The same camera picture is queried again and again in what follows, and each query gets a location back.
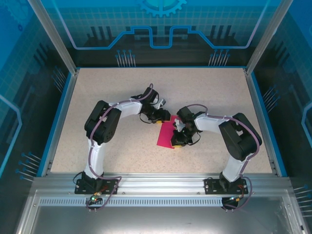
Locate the pink paper sheet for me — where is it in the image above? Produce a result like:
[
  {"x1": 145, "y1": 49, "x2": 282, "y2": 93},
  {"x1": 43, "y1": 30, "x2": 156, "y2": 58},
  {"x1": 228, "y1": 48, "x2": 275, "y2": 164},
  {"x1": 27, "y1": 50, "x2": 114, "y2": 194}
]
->
[{"x1": 156, "y1": 115, "x2": 182, "y2": 149}]

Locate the grey metal sheet tray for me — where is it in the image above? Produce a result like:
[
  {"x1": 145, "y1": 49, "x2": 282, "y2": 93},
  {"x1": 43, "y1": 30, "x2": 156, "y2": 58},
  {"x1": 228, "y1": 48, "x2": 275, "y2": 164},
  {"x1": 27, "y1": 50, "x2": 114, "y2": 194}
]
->
[{"x1": 14, "y1": 190, "x2": 309, "y2": 234}]

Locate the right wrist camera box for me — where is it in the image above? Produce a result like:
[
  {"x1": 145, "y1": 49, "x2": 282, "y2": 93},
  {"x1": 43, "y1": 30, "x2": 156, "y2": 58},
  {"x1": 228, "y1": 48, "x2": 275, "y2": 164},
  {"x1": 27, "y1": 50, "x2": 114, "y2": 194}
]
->
[{"x1": 173, "y1": 118, "x2": 184, "y2": 133}]

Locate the aluminium mounting rail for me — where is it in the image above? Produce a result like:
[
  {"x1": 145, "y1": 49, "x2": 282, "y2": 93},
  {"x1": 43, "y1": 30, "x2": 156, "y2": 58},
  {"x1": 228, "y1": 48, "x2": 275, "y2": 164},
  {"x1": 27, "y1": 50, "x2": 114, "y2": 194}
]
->
[{"x1": 31, "y1": 172, "x2": 293, "y2": 195}]

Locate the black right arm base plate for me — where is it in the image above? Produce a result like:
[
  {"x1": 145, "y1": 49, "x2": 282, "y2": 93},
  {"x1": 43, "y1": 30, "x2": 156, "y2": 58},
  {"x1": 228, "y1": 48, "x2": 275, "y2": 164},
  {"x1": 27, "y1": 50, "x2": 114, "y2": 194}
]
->
[{"x1": 204, "y1": 177, "x2": 250, "y2": 195}]

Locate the slotted grey cable duct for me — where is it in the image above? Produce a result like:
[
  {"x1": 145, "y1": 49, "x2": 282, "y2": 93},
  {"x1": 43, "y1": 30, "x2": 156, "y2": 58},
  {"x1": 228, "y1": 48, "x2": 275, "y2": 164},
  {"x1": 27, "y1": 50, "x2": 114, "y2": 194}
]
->
[{"x1": 38, "y1": 197, "x2": 226, "y2": 207}]

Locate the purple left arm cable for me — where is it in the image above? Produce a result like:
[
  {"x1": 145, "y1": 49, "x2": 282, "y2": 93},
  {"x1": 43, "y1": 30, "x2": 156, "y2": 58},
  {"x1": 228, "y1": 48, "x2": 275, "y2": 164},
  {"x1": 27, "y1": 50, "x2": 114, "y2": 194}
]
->
[{"x1": 85, "y1": 83, "x2": 154, "y2": 213}]

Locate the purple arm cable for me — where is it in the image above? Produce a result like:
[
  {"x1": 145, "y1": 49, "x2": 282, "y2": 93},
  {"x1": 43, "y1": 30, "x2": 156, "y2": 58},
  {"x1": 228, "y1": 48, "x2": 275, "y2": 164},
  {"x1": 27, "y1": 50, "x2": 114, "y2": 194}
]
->
[
  {"x1": 85, "y1": 83, "x2": 154, "y2": 213},
  {"x1": 186, "y1": 104, "x2": 260, "y2": 212}
]

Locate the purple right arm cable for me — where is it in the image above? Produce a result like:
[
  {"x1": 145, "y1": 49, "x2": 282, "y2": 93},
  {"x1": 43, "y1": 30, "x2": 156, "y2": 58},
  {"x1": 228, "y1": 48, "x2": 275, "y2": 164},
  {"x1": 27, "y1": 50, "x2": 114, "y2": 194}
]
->
[{"x1": 186, "y1": 104, "x2": 260, "y2": 212}]

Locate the aluminium side rail blue edge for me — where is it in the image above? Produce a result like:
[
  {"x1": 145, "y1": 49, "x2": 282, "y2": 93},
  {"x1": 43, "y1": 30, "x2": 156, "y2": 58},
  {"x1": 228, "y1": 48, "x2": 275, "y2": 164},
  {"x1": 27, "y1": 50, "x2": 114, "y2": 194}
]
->
[
  {"x1": 243, "y1": 68, "x2": 288, "y2": 177},
  {"x1": 40, "y1": 69, "x2": 80, "y2": 177}
]

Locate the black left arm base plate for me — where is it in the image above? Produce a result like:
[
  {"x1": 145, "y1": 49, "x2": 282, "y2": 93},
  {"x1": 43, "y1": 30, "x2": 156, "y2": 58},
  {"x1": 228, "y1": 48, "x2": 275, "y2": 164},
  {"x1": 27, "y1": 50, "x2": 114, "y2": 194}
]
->
[{"x1": 75, "y1": 178, "x2": 120, "y2": 195}]

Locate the aluminium frame post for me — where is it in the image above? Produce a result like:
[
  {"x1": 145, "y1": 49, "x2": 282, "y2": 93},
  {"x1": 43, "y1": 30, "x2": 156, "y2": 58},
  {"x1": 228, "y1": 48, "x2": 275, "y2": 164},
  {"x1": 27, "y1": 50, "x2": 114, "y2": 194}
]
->
[
  {"x1": 27, "y1": 0, "x2": 80, "y2": 75},
  {"x1": 245, "y1": 0, "x2": 294, "y2": 75}
]

